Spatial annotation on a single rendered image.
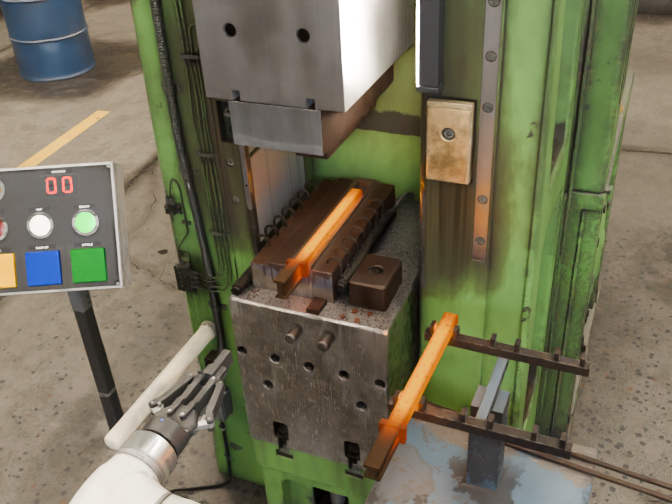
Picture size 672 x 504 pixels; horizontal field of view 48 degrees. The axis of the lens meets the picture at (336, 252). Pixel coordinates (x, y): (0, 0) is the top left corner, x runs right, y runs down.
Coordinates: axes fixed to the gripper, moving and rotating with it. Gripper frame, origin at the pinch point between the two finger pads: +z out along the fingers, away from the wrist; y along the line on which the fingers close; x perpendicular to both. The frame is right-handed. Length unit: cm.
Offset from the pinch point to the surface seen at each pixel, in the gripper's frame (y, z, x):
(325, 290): 5.9, 34.9, -5.4
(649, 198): 72, 275, -100
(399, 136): 7, 83, 10
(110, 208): -41, 27, 11
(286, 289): 0.6, 27.1, -0.9
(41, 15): -347, 336, -52
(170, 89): -34, 47, 32
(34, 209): -57, 21, 12
